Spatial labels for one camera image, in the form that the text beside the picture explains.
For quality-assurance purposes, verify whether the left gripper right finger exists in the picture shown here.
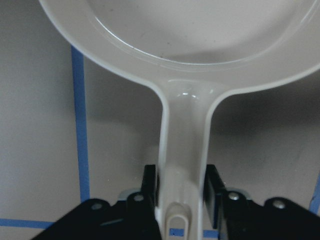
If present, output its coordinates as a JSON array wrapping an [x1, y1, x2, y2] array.
[[203, 164, 320, 240]]

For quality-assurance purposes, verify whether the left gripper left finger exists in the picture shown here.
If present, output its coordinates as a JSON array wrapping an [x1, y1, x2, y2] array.
[[35, 164, 162, 240]]

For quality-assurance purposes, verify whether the beige plastic dustpan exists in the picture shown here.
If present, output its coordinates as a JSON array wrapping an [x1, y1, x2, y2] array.
[[40, 0, 320, 240]]

